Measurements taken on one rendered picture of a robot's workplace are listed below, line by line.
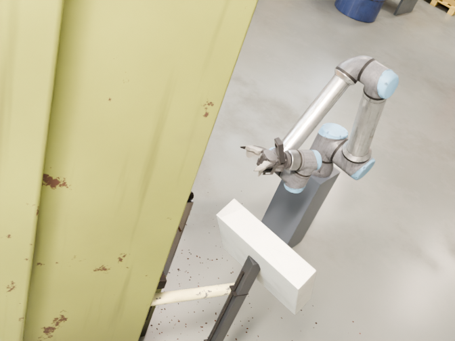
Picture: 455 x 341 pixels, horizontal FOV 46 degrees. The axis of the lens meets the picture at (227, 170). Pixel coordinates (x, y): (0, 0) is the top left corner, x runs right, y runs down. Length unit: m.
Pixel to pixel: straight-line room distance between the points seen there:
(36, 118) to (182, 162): 0.47
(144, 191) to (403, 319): 2.29
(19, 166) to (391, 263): 2.91
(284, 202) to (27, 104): 2.24
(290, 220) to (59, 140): 2.07
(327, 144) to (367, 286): 1.02
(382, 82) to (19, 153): 1.65
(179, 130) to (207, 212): 2.04
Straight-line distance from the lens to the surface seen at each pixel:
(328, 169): 3.04
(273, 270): 1.63
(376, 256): 3.75
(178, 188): 1.55
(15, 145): 1.21
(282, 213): 3.22
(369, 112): 2.58
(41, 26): 1.06
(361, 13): 7.44
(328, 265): 3.47
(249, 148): 2.29
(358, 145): 2.77
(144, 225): 1.63
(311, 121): 2.48
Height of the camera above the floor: 2.28
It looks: 37 degrees down
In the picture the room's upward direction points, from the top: 22 degrees clockwise
